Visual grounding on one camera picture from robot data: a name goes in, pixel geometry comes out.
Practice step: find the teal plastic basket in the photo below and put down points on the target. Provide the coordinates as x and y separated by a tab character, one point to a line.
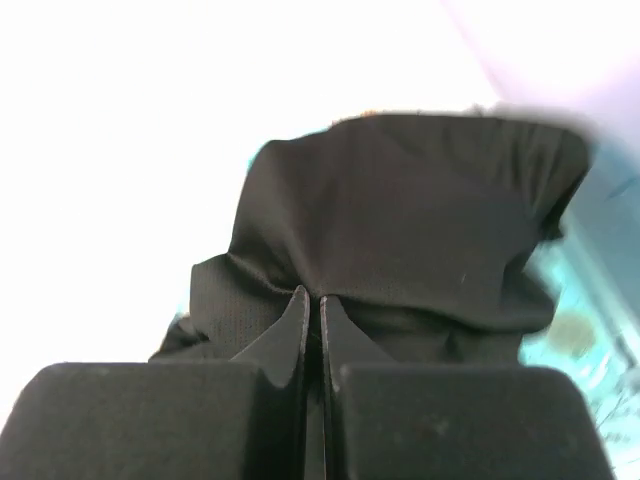
593	273

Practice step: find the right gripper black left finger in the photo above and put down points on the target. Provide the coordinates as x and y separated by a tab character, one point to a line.
241	418

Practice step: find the black t-shirt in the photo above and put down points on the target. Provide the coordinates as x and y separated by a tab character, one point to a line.
421	225

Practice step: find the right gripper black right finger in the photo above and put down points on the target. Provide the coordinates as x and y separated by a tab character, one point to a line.
390	420

